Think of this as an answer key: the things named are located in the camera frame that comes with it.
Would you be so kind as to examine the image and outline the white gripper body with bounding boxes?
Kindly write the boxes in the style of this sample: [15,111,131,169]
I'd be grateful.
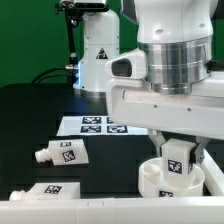
[105,49,224,140]

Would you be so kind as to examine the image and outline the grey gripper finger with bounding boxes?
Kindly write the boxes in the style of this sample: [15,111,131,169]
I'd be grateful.
[195,136,210,165]
[148,129,165,157]

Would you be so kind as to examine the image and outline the white round stool seat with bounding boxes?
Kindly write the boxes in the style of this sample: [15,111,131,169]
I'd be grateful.
[138,158,205,198]

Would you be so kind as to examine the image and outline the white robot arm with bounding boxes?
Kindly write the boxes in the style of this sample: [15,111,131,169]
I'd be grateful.
[88,0,224,149]

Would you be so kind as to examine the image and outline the white fiducial marker sheet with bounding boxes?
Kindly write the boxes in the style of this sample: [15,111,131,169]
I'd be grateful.
[57,116,147,136]

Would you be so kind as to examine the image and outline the white L-shaped fence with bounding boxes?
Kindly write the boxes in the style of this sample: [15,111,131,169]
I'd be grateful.
[0,153,224,224]

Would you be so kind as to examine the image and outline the black cables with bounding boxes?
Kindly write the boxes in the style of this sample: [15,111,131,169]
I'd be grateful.
[31,67,76,84]

